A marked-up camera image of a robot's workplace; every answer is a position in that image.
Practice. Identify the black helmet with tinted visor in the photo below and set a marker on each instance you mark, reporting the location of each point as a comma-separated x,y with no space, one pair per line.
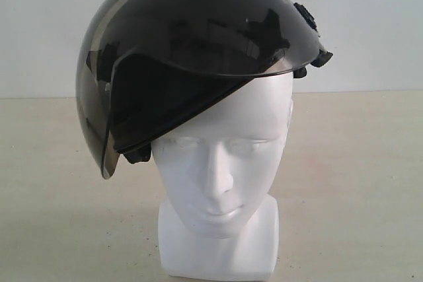
147,66

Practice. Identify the white mannequin head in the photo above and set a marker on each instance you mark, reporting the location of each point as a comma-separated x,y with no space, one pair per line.
219,221

